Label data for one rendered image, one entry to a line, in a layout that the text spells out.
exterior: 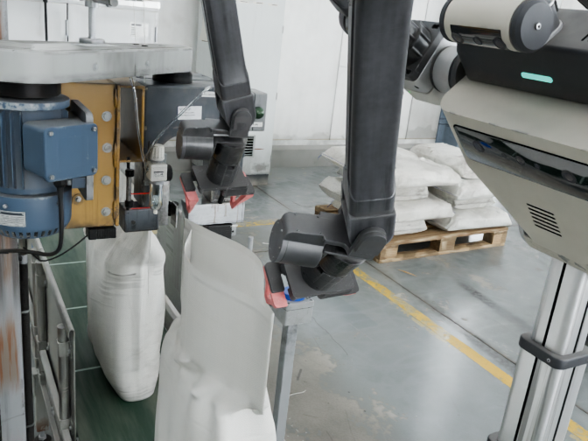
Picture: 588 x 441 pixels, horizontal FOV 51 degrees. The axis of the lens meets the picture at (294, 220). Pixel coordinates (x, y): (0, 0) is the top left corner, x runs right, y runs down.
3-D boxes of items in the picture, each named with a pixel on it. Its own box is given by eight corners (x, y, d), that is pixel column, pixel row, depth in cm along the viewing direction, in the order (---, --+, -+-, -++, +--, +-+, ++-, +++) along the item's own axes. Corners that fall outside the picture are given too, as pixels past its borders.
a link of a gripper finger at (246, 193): (205, 197, 132) (213, 165, 126) (235, 194, 135) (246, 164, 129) (214, 220, 128) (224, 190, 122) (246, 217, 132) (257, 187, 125)
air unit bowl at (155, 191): (164, 210, 136) (164, 183, 134) (150, 211, 135) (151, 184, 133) (159, 206, 139) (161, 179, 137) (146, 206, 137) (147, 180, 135)
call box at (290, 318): (311, 322, 157) (315, 300, 155) (284, 326, 153) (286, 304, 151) (297, 307, 163) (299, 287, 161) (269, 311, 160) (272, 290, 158)
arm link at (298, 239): (393, 237, 75) (379, 187, 81) (305, 221, 72) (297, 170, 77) (351, 293, 83) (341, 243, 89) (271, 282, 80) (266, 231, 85)
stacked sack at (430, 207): (456, 221, 429) (460, 201, 424) (381, 229, 395) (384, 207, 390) (416, 202, 463) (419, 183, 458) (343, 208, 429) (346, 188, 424)
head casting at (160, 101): (241, 202, 151) (251, 79, 141) (141, 207, 139) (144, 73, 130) (199, 169, 175) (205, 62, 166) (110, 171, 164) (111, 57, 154)
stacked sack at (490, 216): (514, 231, 462) (519, 211, 457) (446, 238, 430) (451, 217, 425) (473, 212, 497) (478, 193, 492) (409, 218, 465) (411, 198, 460)
